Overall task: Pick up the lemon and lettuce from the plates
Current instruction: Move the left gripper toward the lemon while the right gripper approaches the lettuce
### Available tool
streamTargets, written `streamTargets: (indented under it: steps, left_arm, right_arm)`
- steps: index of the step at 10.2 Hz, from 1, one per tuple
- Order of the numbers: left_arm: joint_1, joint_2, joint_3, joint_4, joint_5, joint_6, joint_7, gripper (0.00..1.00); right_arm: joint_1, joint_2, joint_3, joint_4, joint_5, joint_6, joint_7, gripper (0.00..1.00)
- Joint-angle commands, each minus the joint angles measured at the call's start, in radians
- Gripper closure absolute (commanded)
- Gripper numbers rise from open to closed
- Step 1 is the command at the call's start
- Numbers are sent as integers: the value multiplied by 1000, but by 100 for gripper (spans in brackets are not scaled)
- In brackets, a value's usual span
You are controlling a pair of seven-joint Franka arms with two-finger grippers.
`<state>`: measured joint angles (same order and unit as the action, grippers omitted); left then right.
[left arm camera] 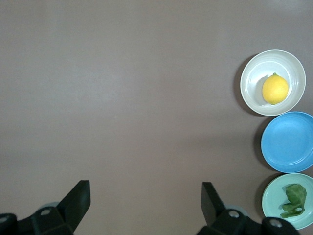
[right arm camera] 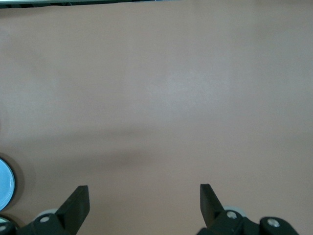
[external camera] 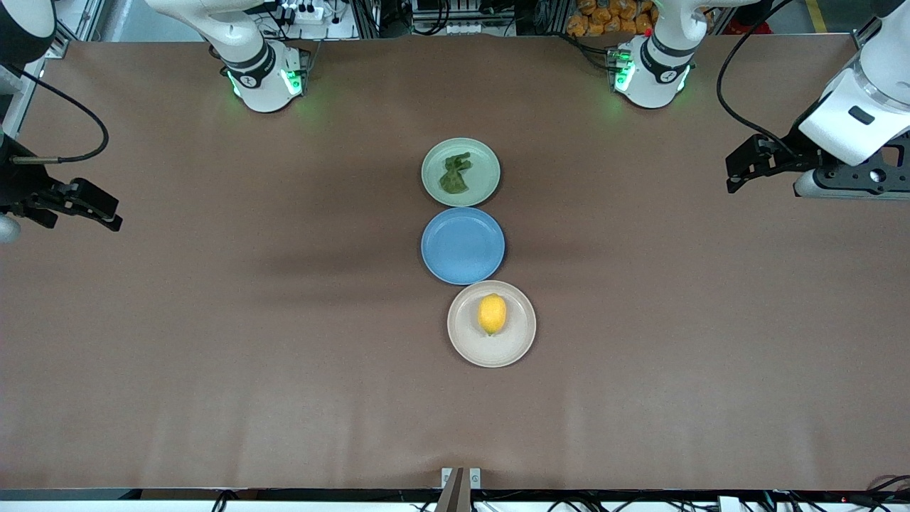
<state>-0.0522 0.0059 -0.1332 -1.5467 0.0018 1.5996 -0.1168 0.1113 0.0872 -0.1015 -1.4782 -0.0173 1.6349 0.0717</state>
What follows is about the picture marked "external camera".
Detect yellow lemon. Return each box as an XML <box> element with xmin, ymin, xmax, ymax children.
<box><xmin>478</xmin><ymin>293</ymin><xmax>508</xmax><ymax>336</ymax></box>

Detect green lettuce leaf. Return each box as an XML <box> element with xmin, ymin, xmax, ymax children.
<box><xmin>439</xmin><ymin>151</ymin><xmax>473</xmax><ymax>195</ymax></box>

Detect bag of oranges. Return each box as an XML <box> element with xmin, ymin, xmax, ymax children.
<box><xmin>566</xmin><ymin>0</ymin><xmax>655</xmax><ymax>38</ymax></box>

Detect beige plate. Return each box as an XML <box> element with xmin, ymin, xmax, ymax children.
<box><xmin>446</xmin><ymin>280</ymin><xmax>537</xmax><ymax>368</ymax></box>

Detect light green plate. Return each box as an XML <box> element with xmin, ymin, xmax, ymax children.
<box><xmin>421</xmin><ymin>137</ymin><xmax>501</xmax><ymax>208</ymax></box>

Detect white power strip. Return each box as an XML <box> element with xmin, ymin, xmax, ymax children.
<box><xmin>282</xmin><ymin>2</ymin><xmax>330</xmax><ymax>24</ymax></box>

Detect blue plate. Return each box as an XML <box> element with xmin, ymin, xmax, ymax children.
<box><xmin>420</xmin><ymin>206</ymin><xmax>506</xmax><ymax>286</ymax></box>

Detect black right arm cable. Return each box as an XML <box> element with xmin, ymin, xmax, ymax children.
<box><xmin>6</xmin><ymin>65</ymin><xmax>110</xmax><ymax>166</ymax></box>

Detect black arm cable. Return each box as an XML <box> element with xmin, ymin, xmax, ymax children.
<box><xmin>6</xmin><ymin>65</ymin><xmax>110</xmax><ymax>166</ymax></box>
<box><xmin>716</xmin><ymin>0</ymin><xmax>801</xmax><ymax>156</ymax></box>

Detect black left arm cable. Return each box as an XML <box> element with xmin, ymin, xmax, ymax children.
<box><xmin>716</xmin><ymin>0</ymin><xmax>801</xmax><ymax>156</ymax></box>

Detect metal table edge bracket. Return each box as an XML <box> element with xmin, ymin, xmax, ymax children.
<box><xmin>435</xmin><ymin>466</ymin><xmax>483</xmax><ymax>512</ymax></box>

